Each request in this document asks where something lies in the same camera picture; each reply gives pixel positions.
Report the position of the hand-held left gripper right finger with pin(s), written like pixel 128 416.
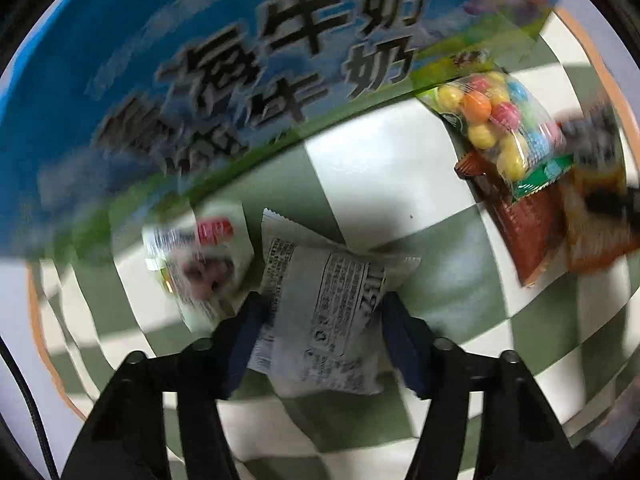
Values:
pixel 405 345

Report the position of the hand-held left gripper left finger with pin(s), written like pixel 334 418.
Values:
pixel 245 340

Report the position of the grey white snack packet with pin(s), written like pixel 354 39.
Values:
pixel 330 310

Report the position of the printed cardboard box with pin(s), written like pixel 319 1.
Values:
pixel 150 35

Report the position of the white green snack packet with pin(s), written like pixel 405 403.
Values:
pixel 200 260

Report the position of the brown snack packet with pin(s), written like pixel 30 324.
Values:
pixel 530 235

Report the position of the green white checkered mat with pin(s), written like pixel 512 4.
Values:
pixel 375 175

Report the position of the red orange panda snack packet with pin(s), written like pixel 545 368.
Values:
pixel 600 230

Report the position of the colourful candy ball bag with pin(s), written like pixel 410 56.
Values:
pixel 495 115

